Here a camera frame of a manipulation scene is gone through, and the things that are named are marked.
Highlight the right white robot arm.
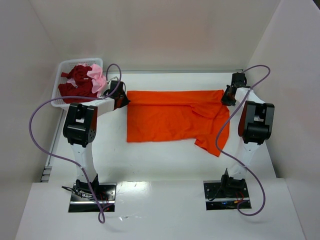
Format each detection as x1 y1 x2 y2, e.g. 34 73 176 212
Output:
221 72 275 197

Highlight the dark red t shirt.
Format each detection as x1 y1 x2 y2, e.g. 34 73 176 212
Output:
58 65 97 98

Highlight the grey metal bracket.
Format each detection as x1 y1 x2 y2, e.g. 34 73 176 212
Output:
40 166 52 183

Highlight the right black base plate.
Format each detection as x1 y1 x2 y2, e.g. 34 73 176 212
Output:
203 181 252 211

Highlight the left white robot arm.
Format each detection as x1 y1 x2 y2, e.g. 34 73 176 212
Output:
62 80 130 197

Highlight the pink t shirt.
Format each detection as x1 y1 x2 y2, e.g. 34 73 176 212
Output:
78 63 107 97

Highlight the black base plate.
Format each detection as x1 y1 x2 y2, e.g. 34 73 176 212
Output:
68 183 117 213
203 181 252 211

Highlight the orange t shirt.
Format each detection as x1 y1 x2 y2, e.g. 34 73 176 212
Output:
126 89 230 157

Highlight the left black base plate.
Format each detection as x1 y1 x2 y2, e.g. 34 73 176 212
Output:
68 183 117 213

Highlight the white plastic basket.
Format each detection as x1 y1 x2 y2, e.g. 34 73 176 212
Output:
51 58 103 109

